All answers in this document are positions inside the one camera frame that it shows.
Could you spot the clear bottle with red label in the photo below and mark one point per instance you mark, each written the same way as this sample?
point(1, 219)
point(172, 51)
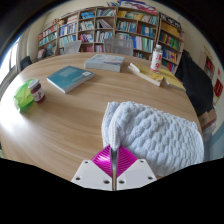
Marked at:
point(156, 60)

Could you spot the closed yellow book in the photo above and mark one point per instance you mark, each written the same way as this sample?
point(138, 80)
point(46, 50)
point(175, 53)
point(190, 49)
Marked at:
point(174, 80)

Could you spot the green plastic bag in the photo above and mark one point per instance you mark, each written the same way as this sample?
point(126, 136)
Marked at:
point(22, 96)

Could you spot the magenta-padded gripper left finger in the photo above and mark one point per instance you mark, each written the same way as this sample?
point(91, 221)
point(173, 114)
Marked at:
point(91, 173)

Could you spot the small wooden wall shelf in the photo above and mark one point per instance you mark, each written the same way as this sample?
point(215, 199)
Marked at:
point(209, 64)

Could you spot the cardboard box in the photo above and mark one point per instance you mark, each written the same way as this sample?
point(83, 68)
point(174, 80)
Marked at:
point(208, 119)

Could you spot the window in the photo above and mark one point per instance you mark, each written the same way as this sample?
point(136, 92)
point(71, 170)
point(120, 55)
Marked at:
point(6, 66)

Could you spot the teal book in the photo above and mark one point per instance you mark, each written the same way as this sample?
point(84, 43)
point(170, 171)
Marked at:
point(69, 78)

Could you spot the red banner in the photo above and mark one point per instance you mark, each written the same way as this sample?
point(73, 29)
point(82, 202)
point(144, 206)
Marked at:
point(218, 87)

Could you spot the wooden bookshelf with books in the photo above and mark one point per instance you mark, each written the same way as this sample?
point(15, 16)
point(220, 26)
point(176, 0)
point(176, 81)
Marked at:
point(133, 30)

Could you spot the grey book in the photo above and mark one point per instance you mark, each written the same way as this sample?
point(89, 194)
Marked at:
point(104, 62)

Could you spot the white knitted towel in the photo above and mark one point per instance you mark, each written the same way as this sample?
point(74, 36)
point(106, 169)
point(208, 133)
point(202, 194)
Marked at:
point(156, 136)

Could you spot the small jar with white lid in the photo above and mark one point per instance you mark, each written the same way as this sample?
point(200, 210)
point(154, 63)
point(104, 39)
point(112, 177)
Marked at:
point(37, 92)

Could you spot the grey mesh chair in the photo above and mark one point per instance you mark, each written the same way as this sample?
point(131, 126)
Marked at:
point(119, 46)
point(72, 47)

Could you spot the open yellow book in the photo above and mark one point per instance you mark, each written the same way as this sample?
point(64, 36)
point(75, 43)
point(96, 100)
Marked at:
point(146, 75)

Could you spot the black cloth cover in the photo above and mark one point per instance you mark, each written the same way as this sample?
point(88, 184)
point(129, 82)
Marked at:
point(196, 83)

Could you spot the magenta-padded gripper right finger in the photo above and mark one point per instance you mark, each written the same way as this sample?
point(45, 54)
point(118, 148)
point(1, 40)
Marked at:
point(136, 173)

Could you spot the black office chair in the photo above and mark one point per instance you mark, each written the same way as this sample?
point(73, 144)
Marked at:
point(26, 62)

